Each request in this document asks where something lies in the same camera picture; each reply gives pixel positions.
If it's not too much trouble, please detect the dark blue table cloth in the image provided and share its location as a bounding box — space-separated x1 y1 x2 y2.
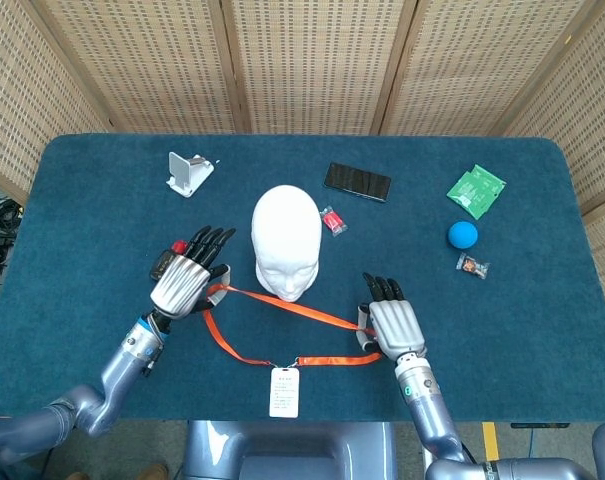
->
0 133 605 424

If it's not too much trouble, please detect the small brown snack wrapper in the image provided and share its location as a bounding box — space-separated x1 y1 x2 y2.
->
455 252 491 280

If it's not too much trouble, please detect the blue ball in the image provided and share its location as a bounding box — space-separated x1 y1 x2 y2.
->
447 220 480 250

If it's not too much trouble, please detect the red candy in clear wrapper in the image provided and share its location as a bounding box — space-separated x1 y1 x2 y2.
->
317 204 349 238

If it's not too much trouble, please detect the black red small device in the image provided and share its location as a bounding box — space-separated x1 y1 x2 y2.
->
149 240 191 281

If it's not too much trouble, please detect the black smartphone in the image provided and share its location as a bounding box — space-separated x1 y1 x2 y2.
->
323 161 393 204

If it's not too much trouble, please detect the blue-grey robot torso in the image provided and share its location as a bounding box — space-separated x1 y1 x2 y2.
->
181 419 398 480

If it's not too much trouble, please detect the white folding phone stand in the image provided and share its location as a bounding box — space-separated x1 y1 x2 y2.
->
165 151 216 199

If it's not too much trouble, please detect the orange lanyard with badge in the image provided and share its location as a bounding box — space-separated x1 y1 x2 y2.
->
203 283 383 369

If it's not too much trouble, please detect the white badge card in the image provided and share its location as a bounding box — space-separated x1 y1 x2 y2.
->
268 367 301 419

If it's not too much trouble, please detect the green foil packet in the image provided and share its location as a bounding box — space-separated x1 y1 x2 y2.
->
445 163 508 221

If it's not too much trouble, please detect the woven bamboo folding screen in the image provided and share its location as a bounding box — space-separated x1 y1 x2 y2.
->
0 0 605 351

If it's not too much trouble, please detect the brown shoe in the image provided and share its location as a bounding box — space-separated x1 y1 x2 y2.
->
135 462 170 480

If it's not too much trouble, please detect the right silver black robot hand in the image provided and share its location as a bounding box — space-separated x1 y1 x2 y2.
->
356 272 428 362

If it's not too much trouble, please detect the white mannequin head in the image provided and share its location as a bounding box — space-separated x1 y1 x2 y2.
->
251 184 323 303

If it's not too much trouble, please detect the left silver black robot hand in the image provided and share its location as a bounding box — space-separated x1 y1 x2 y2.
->
149 225 237 321

